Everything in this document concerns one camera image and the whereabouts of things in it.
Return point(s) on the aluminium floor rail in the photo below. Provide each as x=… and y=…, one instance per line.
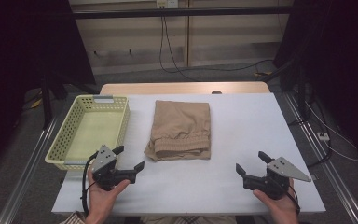
x=329, y=168
x=24, y=174

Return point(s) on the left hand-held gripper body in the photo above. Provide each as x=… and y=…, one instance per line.
x=104, y=160

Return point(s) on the person's lap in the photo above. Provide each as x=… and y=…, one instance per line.
x=186, y=220

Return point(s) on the black curtain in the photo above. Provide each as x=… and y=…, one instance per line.
x=341, y=62
x=18, y=62

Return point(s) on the black horizontal bar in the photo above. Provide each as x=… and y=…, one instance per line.
x=199, y=12

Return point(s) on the white table mat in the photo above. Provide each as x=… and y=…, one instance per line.
x=236, y=130

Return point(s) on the pale green plastic basket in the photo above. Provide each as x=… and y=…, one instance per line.
x=84, y=130

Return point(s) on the white wall outlet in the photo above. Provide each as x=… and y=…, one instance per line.
x=167, y=3

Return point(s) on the person's right hand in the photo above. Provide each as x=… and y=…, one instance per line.
x=281, y=208

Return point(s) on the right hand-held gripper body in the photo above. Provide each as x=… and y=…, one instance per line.
x=284, y=169

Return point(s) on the white power adapter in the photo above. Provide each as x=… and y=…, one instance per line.
x=323, y=136

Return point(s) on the khaki shorts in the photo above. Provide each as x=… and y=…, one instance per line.
x=180, y=124

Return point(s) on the person's left hand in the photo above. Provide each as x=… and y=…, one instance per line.
x=101, y=200

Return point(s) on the black metal stand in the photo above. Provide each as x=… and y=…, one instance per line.
x=46, y=105

